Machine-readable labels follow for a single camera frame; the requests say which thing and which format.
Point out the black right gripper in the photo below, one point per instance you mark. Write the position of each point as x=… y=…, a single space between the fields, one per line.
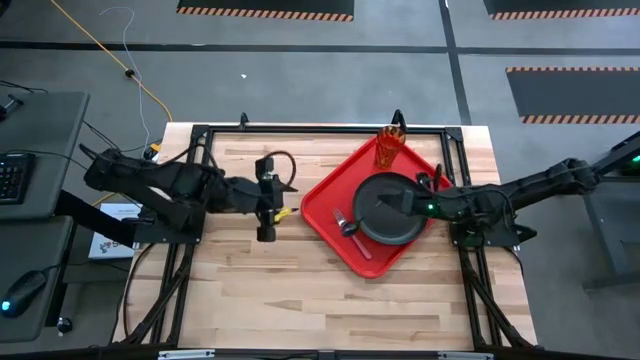
x=435 y=207

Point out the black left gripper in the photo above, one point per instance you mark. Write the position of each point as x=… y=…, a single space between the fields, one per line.
x=265 y=200

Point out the dark grey plate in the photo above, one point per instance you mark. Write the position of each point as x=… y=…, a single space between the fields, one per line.
x=380 y=225

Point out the orange translucent cup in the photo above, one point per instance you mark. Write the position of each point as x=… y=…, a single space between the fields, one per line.
x=389 y=150

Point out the red plastic fork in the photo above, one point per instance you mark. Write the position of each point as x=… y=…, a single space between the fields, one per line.
x=362 y=247

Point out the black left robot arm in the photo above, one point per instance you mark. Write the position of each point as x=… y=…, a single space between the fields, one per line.
x=150 y=180

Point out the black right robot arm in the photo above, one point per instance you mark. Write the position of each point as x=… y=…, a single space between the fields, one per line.
x=525 y=187

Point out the red plastic tray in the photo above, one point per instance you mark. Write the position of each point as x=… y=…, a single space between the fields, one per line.
x=330 y=200

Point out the white printed box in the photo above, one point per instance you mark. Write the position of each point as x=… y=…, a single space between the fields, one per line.
x=107 y=240

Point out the black desk leg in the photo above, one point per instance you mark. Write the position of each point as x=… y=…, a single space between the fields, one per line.
x=90 y=217

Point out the black hazard-striped floor mat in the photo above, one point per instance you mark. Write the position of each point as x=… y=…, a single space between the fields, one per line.
x=560 y=6
x=265 y=7
x=575 y=95

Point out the grey metal stand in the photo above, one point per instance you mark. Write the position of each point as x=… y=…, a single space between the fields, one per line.
x=605 y=235

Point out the grey desk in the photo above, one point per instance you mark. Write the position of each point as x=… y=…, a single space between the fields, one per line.
x=45 y=130

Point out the black backlit keyboard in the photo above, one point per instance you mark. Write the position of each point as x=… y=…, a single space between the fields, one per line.
x=15 y=177

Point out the black computer mouse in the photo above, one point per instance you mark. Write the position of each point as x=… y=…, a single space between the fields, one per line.
x=22 y=292

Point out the small black desk stand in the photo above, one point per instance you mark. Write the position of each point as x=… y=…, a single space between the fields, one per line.
x=9 y=106

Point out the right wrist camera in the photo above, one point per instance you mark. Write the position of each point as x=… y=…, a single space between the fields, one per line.
x=424 y=179

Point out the black aluminium rig frame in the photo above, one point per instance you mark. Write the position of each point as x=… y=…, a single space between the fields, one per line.
x=200 y=131

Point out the silver bracket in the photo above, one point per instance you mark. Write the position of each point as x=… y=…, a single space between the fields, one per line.
x=186 y=355
x=465 y=355

